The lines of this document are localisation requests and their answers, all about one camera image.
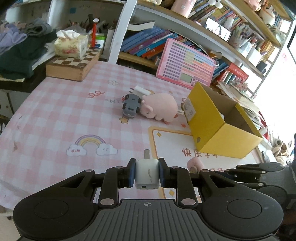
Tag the pink plush pig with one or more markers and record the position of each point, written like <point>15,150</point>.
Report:
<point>161,106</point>

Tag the smartphone with lit screen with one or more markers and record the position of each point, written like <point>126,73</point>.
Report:
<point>218,29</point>

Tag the row of blue books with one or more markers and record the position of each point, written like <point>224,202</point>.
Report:
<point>145,42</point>

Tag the dark green clothing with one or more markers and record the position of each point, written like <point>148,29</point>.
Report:
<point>18,60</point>

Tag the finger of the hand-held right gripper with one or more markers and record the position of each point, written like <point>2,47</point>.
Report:
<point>245,177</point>
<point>259,167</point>

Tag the purple clothing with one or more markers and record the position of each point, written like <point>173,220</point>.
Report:
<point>10,37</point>

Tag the grey toy car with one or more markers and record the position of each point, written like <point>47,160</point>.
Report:
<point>131,105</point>

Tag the pink checked tablecloth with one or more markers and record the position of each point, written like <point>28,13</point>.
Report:
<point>57,120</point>

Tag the wooden chess box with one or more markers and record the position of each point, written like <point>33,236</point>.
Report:
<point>69,68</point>

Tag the red toy stick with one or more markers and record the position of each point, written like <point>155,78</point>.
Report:
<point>94,34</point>

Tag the pink keyboard learning toy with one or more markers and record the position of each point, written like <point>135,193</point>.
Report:
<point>185,64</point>

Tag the grey clothing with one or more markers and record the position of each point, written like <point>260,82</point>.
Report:
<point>38,26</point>

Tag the green and white box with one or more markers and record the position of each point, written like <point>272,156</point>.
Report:
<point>100,42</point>

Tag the white charger plug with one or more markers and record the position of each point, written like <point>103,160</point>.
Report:
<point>146,173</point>

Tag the floral tissue pack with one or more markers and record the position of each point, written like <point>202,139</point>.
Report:
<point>70,45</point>

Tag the pile of papers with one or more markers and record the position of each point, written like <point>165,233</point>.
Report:
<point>245,104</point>

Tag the white rectangular block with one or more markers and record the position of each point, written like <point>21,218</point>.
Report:
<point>141,90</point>

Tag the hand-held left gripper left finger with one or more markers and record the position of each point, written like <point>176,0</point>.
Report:
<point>131,173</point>

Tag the black cup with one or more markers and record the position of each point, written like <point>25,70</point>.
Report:
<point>261,66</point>

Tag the pink container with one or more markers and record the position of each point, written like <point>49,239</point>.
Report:
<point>182,7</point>

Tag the beige plush toy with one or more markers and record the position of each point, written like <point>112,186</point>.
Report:
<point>279,150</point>

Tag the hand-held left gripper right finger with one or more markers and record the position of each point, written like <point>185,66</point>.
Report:
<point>163,173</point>

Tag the red thick book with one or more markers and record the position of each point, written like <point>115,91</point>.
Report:
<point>238,70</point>

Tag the clear pen holder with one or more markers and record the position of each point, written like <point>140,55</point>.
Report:
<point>241,40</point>

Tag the yellow cardboard box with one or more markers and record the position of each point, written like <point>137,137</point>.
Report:
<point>208,129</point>

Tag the row of mixed slim books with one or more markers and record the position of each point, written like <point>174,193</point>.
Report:
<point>219,68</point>

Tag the white pen holder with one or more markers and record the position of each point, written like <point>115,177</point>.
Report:
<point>254,56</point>

